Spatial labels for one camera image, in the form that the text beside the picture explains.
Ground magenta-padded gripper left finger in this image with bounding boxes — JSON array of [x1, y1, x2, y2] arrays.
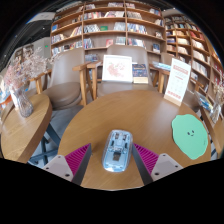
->
[[42, 143, 92, 186]]

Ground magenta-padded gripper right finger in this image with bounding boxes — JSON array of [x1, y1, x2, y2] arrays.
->
[[131, 143, 184, 186]]

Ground transparent computer mouse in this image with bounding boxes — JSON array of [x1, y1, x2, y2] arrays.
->
[[101, 129, 134, 173]]

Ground green mouse pad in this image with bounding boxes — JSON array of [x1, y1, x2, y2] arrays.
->
[[171, 113, 209, 160]]

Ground round wooden side table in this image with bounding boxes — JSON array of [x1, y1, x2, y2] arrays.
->
[[199, 106, 224, 158], [0, 93, 61, 164]]

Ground glass vase pink flowers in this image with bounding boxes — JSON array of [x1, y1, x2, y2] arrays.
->
[[3, 46, 59, 118]]

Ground colourful book stack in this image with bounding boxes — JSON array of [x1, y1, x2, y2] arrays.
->
[[194, 91, 214, 114]]

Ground glass vase dried flowers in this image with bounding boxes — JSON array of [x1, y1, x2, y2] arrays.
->
[[208, 79, 224, 126]]

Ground white red table sign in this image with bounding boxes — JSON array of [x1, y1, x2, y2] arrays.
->
[[163, 57, 192, 107]]

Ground dark cover book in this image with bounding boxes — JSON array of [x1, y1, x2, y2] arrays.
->
[[132, 63, 149, 85]]

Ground small white card sign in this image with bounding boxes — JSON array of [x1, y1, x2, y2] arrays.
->
[[8, 87, 18, 108]]

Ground taupe wooden armchair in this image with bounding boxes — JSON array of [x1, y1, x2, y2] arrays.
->
[[34, 47, 93, 111], [85, 44, 168, 99], [149, 51, 203, 113]]

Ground blue book stack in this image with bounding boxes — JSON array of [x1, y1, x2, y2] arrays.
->
[[152, 60, 172, 72]]

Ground white floral picture board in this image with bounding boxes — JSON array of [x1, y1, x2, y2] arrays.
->
[[101, 54, 134, 84]]

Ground small distant bookshelf unit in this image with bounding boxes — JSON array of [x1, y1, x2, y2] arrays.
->
[[13, 43, 35, 64]]

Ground curved wooden bookshelf unit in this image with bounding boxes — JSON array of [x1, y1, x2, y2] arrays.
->
[[163, 14, 224, 104]]

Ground wide wooden bookshelf unit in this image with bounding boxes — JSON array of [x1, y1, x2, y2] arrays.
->
[[49, 1, 167, 64]]

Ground white ceiling light panel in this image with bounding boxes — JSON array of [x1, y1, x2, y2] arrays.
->
[[28, 12, 56, 24]]

